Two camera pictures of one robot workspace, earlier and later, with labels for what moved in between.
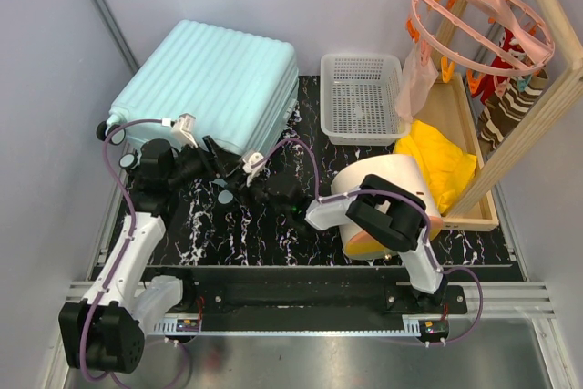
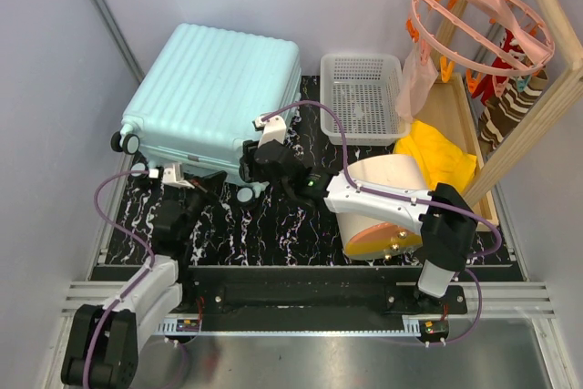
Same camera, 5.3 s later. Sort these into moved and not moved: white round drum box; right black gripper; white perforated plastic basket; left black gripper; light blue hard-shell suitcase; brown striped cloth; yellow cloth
Moved: left black gripper; right black gripper; light blue hard-shell suitcase
Not moved: white round drum box; brown striped cloth; white perforated plastic basket; yellow cloth
